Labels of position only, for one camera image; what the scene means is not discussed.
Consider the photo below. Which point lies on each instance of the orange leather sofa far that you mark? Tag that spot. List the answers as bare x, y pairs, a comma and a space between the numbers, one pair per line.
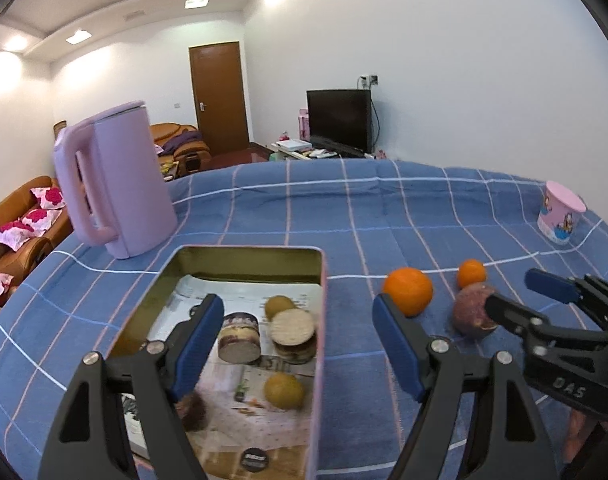
182, 144

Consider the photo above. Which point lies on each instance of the round purple passion fruit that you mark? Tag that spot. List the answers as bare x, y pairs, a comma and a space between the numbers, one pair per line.
469, 316

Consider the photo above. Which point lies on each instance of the pink cartoon cup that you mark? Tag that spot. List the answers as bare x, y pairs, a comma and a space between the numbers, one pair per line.
560, 213

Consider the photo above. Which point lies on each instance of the pink metal tin box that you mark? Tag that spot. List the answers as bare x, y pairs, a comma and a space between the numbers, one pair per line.
244, 339

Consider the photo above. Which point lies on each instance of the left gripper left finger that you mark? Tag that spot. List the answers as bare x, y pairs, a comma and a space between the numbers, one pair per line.
88, 438

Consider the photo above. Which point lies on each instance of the tv stand with clutter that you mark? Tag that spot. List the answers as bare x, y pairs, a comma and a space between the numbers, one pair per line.
305, 150

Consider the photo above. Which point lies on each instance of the brown wooden door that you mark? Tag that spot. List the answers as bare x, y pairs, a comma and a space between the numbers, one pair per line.
218, 93

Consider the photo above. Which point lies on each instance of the orange leather sofa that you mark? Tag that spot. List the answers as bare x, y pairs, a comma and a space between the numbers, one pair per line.
182, 144
33, 221

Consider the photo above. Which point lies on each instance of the pink electric kettle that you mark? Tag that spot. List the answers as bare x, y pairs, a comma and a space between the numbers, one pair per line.
109, 176

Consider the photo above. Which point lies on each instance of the coffee table with snacks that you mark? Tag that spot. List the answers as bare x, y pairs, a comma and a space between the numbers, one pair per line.
169, 171

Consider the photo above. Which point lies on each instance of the small orange mandarin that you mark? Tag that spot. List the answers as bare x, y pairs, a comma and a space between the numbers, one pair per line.
471, 272

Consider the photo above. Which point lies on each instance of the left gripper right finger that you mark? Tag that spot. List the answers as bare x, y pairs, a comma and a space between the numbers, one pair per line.
506, 438

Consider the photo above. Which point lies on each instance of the printed leaflet in tin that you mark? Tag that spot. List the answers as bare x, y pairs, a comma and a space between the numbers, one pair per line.
254, 399

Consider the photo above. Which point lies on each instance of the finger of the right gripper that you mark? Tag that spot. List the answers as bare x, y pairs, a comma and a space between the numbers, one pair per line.
589, 294
538, 334

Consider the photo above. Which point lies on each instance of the large orange mandarin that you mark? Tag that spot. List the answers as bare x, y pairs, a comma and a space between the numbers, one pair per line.
410, 289

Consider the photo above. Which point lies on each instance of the black television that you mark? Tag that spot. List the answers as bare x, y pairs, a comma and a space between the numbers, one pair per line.
340, 119

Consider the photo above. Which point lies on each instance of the right hand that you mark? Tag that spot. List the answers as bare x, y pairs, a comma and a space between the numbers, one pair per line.
580, 426

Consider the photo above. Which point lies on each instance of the orange leather sofa left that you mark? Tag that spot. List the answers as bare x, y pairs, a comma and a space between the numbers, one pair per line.
33, 221

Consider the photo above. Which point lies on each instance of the blue plaid tablecloth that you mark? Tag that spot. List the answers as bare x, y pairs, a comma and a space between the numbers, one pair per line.
368, 218

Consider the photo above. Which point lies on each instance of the wrinkled dark passion fruit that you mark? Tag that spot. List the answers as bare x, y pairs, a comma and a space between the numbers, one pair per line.
191, 411

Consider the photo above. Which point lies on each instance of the small yellow-brown longan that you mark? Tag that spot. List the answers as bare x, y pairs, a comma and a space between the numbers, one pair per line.
277, 304

